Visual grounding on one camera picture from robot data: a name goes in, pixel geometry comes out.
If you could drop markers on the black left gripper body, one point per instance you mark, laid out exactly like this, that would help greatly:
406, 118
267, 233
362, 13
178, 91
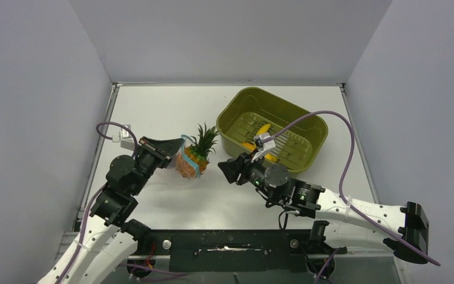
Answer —
152, 153

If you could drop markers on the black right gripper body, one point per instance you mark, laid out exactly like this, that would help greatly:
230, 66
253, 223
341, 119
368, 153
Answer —
252, 172

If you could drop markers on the yellow toy banana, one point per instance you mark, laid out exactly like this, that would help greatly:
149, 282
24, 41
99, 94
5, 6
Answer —
265, 128

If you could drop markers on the clear zip top bag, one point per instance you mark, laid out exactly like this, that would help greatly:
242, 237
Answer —
185, 165

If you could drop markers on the orange toy pineapple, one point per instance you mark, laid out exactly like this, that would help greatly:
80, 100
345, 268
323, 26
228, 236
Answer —
203, 145

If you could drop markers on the olive green plastic basket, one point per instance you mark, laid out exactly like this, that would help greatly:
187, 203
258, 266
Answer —
252, 108

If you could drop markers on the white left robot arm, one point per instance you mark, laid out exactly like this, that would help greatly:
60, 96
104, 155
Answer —
107, 235

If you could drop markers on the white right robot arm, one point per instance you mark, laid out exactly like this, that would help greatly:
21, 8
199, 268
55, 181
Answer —
339, 222

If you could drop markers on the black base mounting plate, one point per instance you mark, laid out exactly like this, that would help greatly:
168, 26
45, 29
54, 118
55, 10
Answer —
233, 250

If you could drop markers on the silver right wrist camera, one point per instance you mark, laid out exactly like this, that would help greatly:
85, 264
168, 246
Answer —
264, 144

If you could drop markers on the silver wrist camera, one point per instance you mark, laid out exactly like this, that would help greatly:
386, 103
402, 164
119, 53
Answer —
264, 144
125, 138

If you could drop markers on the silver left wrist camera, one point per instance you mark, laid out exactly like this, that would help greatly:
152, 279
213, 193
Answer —
125, 138

